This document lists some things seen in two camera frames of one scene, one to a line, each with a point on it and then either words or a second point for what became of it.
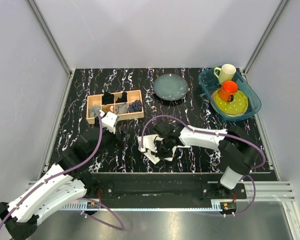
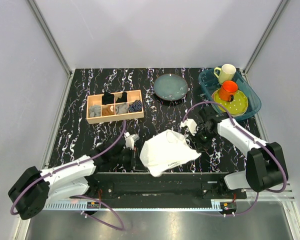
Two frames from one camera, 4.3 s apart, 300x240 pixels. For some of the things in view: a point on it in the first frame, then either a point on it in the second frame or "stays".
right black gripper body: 164,148 → 203,137
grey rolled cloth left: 93,110 stays
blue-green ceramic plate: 170,87 stays
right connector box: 228,208 stays
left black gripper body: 120,143 → 128,158
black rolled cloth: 108,98 stays
